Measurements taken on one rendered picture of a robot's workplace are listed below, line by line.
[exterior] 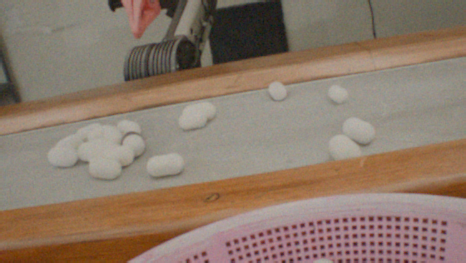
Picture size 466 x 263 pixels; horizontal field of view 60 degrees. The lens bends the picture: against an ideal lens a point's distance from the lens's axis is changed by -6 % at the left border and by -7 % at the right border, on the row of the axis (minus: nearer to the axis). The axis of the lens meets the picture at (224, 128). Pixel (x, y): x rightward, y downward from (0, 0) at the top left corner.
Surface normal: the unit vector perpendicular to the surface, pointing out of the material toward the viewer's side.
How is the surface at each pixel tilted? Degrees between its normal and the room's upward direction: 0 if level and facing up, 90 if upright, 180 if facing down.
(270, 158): 0
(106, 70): 90
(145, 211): 0
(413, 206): 75
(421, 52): 45
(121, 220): 0
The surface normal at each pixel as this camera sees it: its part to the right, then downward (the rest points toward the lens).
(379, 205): -0.39, 0.11
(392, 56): -0.14, -0.42
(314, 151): -0.18, -0.93
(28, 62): -0.12, 0.34
